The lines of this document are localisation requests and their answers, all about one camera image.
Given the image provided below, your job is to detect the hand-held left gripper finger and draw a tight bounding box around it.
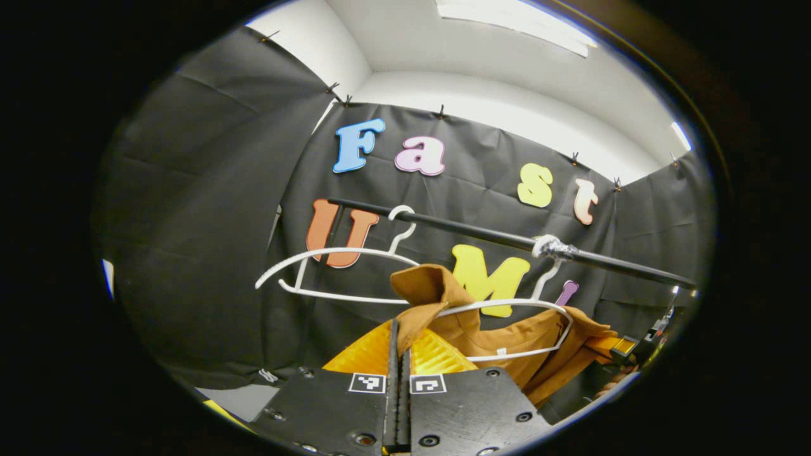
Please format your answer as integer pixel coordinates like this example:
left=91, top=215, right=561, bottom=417
left=400, top=329, right=552, bottom=456
left=250, top=320, right=399, bottom=456

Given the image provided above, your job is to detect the brown shirt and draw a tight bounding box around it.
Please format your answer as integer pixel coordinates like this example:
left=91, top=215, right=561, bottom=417
left=389, top=263, right=619, bottom=407

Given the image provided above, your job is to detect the white plastic hanger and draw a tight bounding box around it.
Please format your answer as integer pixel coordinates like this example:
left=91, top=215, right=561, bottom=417
left=255, top=205, right=421, bottom=305
left=436, top=256, right=575, bottom=363

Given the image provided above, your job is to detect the black clothes rack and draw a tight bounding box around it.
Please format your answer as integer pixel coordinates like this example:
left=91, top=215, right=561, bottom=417
left=327, top=197, right=698, bottom=291

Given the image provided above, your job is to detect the silver tape wrap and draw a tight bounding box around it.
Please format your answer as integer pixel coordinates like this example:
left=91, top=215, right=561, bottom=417
left=532, top=234, right=578, bottom=262

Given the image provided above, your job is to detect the black backdrop cloth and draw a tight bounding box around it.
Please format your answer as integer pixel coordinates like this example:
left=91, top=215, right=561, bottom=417
left=95, top=25, right=715, bottom=391

